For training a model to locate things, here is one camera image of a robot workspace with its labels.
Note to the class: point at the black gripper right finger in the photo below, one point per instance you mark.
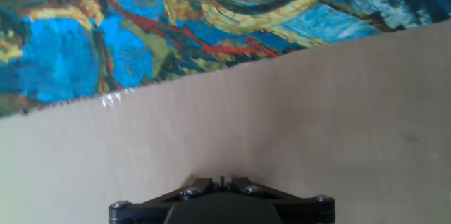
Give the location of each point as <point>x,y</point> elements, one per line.
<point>306,211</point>

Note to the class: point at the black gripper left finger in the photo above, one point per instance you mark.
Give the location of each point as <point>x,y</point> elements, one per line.
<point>141,211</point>

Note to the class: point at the brown cardboard sheet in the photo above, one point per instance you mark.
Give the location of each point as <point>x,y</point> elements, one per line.
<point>282,129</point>

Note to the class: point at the sunflower painting print cloth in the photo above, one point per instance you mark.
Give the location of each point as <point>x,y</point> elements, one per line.
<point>63,62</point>

